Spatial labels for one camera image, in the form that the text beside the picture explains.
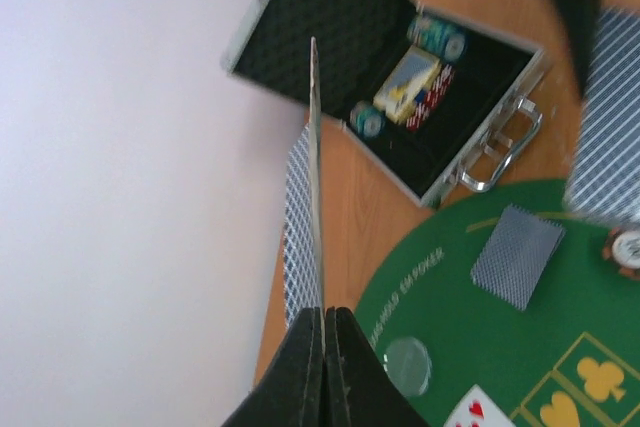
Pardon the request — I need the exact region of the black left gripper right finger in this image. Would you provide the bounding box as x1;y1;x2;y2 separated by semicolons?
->
324;307;427;427

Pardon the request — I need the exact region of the face-up red hearts card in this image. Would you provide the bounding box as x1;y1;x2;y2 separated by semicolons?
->
443;385;515;427

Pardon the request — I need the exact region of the blue orange chip stack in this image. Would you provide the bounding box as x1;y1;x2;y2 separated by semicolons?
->
349;101;386;139

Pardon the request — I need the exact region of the row of red dice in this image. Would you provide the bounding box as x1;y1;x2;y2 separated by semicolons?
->
405;64;455;132

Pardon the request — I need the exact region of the brown black chip stack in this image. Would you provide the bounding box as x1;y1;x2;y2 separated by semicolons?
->
407;14;467;63

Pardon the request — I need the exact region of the round green poker mat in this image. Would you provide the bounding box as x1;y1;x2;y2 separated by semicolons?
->
356;180;639;426

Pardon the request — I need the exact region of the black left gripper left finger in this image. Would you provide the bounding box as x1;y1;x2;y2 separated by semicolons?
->
224;308;324;426

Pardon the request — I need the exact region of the dealt blue card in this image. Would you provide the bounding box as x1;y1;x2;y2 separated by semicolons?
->
470;204;565;311

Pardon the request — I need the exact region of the clear acrylic dealer button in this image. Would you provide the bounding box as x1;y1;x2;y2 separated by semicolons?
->
383;337;432;397

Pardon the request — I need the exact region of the aluminium poker case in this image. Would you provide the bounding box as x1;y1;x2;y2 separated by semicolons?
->
223;0;546;207

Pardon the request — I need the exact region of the blue card deck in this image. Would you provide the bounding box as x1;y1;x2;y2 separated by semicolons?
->
564;7;639;226

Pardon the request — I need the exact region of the boxed playing card deck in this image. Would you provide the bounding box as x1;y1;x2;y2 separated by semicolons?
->
373;46;442;124

